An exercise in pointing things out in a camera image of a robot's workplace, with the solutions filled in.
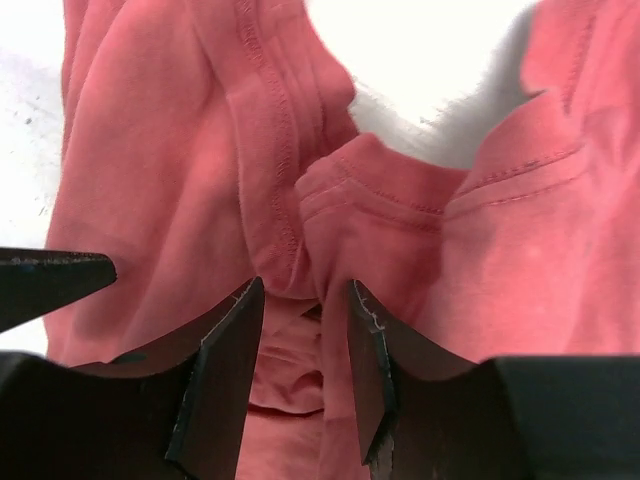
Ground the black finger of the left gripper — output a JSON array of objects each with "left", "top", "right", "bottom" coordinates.
[{"left": 1, "top": 247, "right": 116, "bottom": 332}]

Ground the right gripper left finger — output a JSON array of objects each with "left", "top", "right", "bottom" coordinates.
[{"left": 1, "top": 279, "right": 264, "bottom": 479}]

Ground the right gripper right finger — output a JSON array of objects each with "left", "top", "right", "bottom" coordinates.
[{"left": 347, "top": 281, "right": 639, "bottom": 479}]

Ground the salmon pink t shirt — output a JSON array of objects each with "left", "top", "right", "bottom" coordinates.
[{"left": 45, "top": 1, "right": 639, "bottom": 479}]

